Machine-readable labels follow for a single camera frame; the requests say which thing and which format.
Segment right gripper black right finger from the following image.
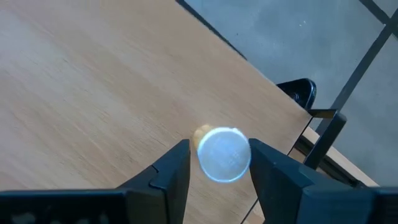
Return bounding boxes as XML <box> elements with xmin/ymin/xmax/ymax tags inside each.
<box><xmin>248</xmin><ymin>138</ymin><xmax>398</xmax><ymax>224</ymax></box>

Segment wooden shelf black metal legs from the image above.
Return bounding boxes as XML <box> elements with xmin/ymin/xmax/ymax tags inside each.
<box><xmin>0</xmin><ymin>0</ymin><xmax>348</xmax><ymax>224</ymax></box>

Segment black aluminium table frame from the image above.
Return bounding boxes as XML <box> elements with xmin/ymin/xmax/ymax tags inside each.
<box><xmin>294</xmin><ymin>133</ymin><xmax>368</xmax><ymax>189</ymax></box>

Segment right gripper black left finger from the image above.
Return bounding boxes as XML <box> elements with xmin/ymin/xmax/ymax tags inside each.
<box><xmin>0</xmin><ymin>139</ymin><xmax>192</xmax><ymax>224</ymax></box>

